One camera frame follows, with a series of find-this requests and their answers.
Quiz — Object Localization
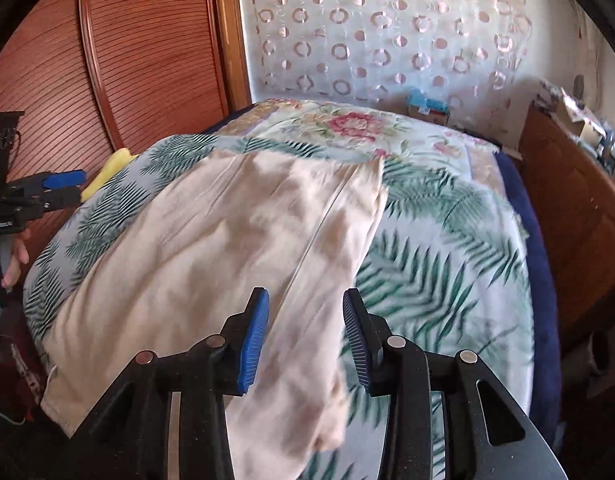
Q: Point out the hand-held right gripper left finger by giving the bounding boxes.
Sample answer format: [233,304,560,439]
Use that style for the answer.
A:
[75,287,270,480]

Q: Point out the beige printed t-shirt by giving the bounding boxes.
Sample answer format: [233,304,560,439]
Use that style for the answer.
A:
[40,152,391,480]

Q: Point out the person's left hand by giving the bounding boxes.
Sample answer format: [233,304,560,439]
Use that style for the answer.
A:
[1,230,30,290]

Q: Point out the navy blue mattress cover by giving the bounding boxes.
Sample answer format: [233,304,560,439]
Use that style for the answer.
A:
[493,144,564,443]

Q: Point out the small cardboard box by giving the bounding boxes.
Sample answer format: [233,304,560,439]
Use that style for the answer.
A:
[407,105,451,127]

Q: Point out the wooden headboard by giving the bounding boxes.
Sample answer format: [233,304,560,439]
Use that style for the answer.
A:
[0,0,252,261]

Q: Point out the dark red patterned cloth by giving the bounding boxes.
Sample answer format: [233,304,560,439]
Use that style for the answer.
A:
[0,337,54,423]

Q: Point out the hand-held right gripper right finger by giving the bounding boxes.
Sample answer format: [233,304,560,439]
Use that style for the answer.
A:
[342,288,564,480]

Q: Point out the wooden side cabinet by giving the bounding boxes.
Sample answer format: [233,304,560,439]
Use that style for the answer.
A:
[516,102,615,363]

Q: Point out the open cardboard box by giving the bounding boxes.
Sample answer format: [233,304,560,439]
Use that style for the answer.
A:
[561,87,609,147]

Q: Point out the white circle pattern curtain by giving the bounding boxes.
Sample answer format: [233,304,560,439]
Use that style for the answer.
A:
[236,0,539,112]

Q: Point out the floral leaf bed sheet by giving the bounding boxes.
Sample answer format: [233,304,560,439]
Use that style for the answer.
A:
[22,98,536,480]

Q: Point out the blue plastic bag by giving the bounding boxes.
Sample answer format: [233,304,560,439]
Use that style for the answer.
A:
[406,87,449,114]

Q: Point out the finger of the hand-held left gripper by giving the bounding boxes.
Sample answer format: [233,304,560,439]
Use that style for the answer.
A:
[16,169,87,194]
[16,186,83,212]

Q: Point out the yellow plush toy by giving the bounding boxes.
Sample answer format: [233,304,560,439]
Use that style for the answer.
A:
[80,148,140,201]

